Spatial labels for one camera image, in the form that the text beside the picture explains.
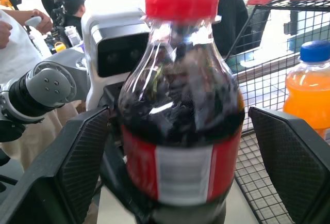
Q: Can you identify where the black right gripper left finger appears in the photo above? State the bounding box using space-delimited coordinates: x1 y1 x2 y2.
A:
0 106 112 224

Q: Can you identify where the seated person with black hair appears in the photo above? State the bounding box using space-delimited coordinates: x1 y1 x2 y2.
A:
62 0 88 39

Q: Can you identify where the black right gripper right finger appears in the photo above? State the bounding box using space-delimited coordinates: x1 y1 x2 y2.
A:
248 106 330 224

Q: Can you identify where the white handheld controller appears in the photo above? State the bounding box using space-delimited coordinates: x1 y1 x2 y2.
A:
24 15 42 27

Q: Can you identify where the black wire rack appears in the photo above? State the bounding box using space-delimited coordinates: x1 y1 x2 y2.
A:
223 0 330 224

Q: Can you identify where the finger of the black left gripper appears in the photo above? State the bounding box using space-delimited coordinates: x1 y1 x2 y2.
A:
99 131 157 224

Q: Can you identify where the person in black jacket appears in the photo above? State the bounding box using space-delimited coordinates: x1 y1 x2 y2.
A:
211 0 256 57

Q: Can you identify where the person in white shirt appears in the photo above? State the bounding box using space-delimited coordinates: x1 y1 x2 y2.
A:
0 8 86 170

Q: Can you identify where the orange soda bottle blue cap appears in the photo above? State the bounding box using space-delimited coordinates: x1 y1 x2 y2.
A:
283 40 330 140

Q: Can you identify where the person's bare hand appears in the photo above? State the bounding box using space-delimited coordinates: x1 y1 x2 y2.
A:
0 22 13 50

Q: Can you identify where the person's hand holding controller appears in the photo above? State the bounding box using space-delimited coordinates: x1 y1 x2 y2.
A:
31 8 54 34

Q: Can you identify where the cola bottle with red cap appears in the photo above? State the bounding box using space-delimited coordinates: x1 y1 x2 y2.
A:
117 0 246 224

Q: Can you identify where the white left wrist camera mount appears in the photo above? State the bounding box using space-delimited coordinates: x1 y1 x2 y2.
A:
81 8 152 111

